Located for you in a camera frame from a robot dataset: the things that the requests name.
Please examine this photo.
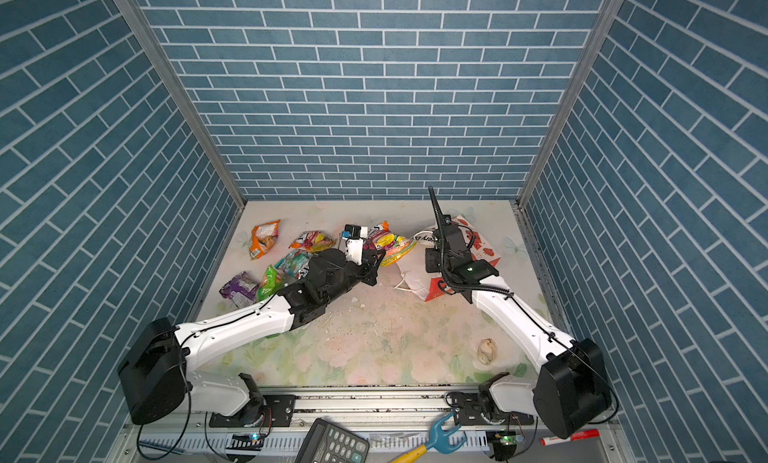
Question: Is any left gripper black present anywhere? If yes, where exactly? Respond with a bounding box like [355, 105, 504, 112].
[319, 246, 387, 306]

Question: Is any green snack packet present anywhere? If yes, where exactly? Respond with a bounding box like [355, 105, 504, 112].
[275, 249, 313, 279]

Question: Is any orange Fox's candy packet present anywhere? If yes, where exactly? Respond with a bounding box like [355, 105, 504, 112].
[289, 230, 336, 254]

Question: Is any red white paper bag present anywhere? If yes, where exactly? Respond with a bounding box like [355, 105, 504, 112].
[394, 215, 502, 303]

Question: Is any pink yellow candy packet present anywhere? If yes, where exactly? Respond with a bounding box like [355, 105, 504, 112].
[368, 221, 416, 267]

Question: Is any orange snack packet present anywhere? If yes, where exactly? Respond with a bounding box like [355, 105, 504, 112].
[249, 219, 281, 259]

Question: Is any purple snack packet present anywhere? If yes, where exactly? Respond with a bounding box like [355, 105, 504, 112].
[219, 272, 259, 308]

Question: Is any green chips bag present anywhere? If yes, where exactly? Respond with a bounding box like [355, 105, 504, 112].
[257, 265, 283, 302]

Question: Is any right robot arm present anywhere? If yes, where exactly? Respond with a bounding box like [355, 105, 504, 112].
[425, 218, 618, 438]

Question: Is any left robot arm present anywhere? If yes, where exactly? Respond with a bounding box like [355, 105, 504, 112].
[117, 247, 385, 427]

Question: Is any beige shell sticker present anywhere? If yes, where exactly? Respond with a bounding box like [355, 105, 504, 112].
[476, 338, 497, 366]

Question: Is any black calculator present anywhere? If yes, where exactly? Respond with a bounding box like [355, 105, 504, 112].
[294, 418, 370, 463]

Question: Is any blue yellow clamp tool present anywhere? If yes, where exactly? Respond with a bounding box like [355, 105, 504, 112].
[392, 411, 467, 463]

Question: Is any red marker pen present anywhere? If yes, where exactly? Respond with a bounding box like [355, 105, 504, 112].
[540, 429, 600, 446]

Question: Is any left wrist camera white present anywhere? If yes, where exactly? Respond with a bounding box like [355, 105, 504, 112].
[341, 224, 369, 265]

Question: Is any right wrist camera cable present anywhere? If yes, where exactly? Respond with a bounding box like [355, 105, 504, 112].
[427, 185, 451, 236]

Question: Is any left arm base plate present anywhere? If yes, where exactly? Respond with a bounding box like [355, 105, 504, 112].
[208, 394, 297, 428]

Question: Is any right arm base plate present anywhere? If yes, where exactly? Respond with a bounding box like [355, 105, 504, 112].
[444, 391, 535, 426]

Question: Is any aluminium front rail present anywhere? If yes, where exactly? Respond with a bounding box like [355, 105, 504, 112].
[107, 385, 632, 462]

